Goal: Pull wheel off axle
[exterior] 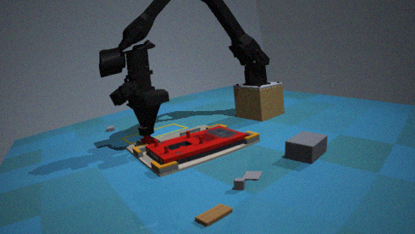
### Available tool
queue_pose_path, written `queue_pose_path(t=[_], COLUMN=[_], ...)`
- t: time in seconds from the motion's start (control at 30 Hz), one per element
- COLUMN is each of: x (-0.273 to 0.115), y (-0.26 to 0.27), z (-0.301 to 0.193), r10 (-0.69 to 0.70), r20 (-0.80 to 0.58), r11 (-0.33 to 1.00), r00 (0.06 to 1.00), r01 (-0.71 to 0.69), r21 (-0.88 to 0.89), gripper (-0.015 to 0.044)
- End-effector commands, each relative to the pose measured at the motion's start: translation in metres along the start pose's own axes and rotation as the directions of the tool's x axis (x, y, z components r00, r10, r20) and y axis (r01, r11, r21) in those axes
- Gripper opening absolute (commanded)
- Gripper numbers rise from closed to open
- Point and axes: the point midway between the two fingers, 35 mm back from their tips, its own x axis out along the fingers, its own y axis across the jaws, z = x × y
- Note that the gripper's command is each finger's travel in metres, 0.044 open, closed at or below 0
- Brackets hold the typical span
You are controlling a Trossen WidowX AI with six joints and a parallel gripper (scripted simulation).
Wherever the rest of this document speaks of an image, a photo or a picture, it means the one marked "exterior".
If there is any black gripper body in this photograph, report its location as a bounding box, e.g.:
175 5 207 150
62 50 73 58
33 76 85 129
125 67 169 108

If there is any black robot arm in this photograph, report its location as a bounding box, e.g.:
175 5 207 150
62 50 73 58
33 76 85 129
99 0 271 106

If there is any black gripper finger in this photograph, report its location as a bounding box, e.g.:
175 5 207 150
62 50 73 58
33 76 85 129
137 103 162 132
126 102 145 125

